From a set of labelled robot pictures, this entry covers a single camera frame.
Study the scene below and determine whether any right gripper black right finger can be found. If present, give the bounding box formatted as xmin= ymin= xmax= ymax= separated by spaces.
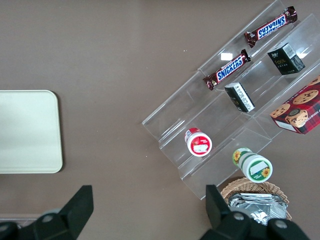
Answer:
xmin=198 ymin=184 xmax=311 ymax=240

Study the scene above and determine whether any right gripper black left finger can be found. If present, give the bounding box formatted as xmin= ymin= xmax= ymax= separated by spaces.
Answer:
xmin=0 ymin=184 xmax=95 ymax=240

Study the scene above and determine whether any small tan wicker basket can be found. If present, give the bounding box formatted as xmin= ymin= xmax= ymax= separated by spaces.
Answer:
xmin=220 ymin=176 xmax=293 ymax=222

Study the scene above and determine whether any cream rectangular plastic tray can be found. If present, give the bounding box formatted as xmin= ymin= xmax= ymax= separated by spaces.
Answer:
xmin=0 ymin=89 xmax=64 ymax=175

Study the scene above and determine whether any silver foil packet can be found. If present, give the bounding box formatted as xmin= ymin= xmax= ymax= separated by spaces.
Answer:
xmin=227 ymin=192 xmax=289 ymax=226

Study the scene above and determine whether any green-lidded sunflower cup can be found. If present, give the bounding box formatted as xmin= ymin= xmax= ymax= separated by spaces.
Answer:
xmin=232 ymin=147 xmax=274 ymax=183

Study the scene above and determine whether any red-lidded white cup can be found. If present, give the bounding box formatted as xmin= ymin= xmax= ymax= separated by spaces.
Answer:
xmin=184 ymin=127 xmax=213 ymax=158

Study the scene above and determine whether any clear acrylic stepped display stand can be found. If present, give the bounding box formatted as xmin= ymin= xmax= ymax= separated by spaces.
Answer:
xmin=141 ymin=0 xmax=320 ymax=201

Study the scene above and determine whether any black box with white text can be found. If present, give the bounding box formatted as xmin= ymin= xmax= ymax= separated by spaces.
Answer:
xmin=224 ymin=82 xmax=256 ymax=113

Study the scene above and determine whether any red plaid cookie box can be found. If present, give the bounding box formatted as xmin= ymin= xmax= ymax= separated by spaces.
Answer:
xmin=269 ymin=74 xmax=320 ymax=135

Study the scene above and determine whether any brown Snickers bar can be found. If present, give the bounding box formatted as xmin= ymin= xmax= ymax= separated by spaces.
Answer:
xmin=202 ymin=48 xmax=252 ymax=91
xmin=243 ymin=6 xmax=298 ymax=49

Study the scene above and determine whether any black box with barcode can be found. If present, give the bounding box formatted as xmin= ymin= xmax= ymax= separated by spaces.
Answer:
xmin=267 ymin=42 xmax=306 ymax=76

